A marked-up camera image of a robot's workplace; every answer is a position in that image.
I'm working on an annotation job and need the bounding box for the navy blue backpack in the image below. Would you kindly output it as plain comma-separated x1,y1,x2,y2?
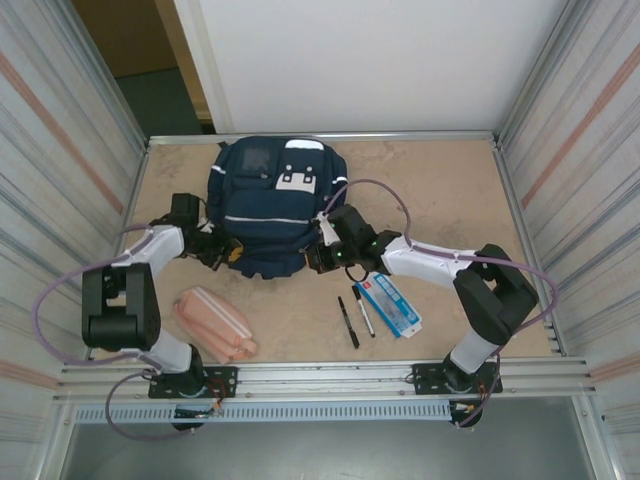
207,135,350,281

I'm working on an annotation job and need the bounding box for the all black marker pen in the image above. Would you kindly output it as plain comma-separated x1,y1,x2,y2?
337,295,361,350

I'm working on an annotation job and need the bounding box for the white marker pen black cap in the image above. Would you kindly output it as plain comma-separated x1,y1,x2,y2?
351,284,376,340

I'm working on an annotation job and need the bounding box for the pink pencil case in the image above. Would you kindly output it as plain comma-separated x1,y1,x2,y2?
172,285,259,365

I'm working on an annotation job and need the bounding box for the blue ruler set package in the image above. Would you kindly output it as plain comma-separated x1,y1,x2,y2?
352,272,424,339

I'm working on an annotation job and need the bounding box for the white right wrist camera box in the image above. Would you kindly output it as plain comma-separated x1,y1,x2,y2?
313,212,339,246

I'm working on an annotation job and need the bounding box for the aluminium side rail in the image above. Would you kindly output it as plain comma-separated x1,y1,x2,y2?
492,137,569,357
88,141,151,362

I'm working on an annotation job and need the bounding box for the thin aluminium table edge rail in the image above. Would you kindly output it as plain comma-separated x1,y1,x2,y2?
147,130,501,147

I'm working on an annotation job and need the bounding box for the wide aluminium mounting rail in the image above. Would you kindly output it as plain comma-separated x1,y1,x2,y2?
53,355,597,405

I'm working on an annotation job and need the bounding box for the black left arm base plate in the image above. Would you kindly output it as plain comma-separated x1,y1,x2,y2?
149,366,239,400

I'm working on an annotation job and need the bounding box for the grey slotted cable duct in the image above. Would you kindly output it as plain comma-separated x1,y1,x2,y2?
73,402,454,425

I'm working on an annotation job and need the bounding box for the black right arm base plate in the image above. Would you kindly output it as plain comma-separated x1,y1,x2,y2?
412,360,501,397

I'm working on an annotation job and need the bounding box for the white door frame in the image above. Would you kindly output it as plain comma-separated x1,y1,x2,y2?
172,0,235,135

